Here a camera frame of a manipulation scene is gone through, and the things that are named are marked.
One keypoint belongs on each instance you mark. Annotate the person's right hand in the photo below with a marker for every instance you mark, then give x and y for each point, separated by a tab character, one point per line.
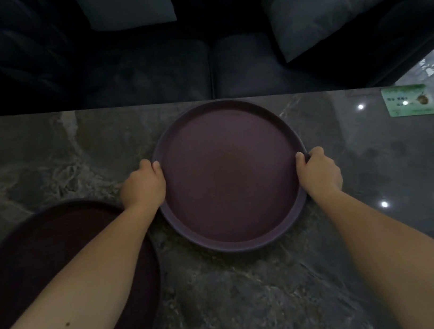
321	174

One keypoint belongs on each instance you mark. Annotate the person's left hand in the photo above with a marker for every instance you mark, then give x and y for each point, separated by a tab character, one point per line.
142	189

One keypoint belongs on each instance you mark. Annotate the person's right thumb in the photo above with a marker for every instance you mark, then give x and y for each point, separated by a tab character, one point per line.
300	158

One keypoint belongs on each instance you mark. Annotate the person's left thumb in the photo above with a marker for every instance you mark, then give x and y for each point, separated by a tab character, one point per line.
157	168

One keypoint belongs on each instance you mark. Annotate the person's left forearm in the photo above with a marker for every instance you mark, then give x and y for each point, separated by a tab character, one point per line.
64	298

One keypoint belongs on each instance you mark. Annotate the person's right forearm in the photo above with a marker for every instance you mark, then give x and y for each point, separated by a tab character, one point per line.
405	260

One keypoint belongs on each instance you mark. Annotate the green table card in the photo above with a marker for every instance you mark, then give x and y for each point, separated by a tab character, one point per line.
407	100

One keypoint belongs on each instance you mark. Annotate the dark sofa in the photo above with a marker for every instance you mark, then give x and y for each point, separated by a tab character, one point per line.
198	32

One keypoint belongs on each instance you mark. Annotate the round dark purple tray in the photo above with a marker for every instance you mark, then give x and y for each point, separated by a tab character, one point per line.
36	256

